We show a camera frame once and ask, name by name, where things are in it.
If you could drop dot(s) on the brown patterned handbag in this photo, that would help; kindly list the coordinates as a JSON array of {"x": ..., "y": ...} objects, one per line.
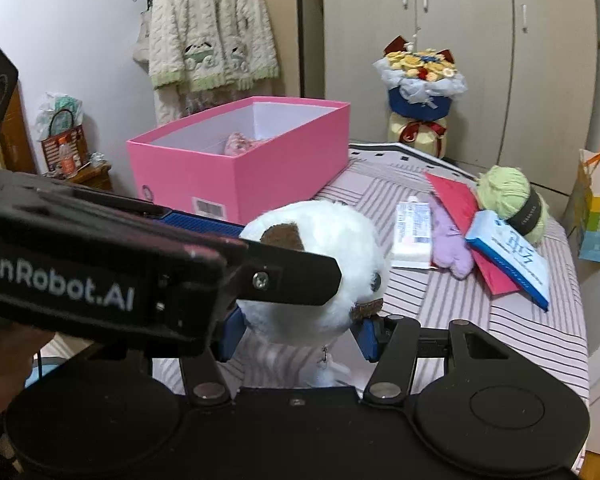
[{"x": 50, "y": 155}]

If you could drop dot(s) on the purple plush item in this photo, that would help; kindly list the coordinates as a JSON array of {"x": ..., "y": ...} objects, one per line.
[{"x": 450, "y": 252}]

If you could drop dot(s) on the pink floral fabric pouch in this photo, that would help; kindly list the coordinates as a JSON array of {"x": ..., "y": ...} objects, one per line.
[{"x": 240, "y": 144}]

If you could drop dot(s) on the white tissue pack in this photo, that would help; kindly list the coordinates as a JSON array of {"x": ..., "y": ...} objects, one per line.
[{"x": 412, "y": 230}]

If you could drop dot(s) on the pink cardboard box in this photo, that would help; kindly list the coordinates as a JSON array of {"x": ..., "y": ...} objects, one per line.
[{"x": 260, "y": 180}]

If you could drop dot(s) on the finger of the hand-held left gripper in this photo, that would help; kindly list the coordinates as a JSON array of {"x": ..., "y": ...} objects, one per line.
[
  {"x": 290, "y": 275},
  {"x": 205, "y": 224}
]

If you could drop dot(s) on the person's left forearm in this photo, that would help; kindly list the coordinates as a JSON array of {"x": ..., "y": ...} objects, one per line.
[{"x": 5, "y": 360}]

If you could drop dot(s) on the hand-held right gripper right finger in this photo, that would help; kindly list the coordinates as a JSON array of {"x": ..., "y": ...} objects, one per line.
[{"x": 367, "y": 340}]

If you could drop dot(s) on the colourful paper bag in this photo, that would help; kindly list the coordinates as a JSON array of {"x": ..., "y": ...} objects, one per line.
[{"x": 597, "y": 210}]

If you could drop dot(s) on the red envelope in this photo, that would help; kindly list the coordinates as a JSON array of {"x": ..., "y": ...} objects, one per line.
[{"x": 460, "y": 200}]

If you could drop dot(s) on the cream knitted cardigan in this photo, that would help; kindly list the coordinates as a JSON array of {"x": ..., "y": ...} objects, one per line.
[{"x": 205, "y": 20}]

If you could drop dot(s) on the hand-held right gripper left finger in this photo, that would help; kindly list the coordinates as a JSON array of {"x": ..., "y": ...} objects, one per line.
[{"x": 228, "y": 332}]

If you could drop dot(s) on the beige wardrobe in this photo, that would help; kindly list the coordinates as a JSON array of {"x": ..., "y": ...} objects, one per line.
[{"x": 480, "y": 35}]

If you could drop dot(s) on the orange drink bottle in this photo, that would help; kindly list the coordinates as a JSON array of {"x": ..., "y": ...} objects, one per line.
[{"x": 69, "y": 160}]

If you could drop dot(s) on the flower bouquet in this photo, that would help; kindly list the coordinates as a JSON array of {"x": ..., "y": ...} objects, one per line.
[{"x": 420, "y": 105}]

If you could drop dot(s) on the green yarn ball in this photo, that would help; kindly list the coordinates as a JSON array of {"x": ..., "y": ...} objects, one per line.
[{"x": 500, "y": 185}]

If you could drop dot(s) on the wooden nightstand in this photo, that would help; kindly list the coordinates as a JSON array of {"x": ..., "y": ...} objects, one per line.
[{"x": 97, "y": 177}]

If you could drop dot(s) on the wooden door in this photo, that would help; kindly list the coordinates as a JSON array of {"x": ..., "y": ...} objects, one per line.
[{"x": 17, "y": 145}]

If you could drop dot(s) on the white plastic bag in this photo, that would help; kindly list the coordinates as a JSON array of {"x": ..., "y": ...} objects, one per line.
[{"x": 55, "y": 105}]

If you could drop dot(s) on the white plush toy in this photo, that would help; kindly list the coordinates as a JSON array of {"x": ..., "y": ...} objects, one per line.
[{"x": 320, "y": 230}]

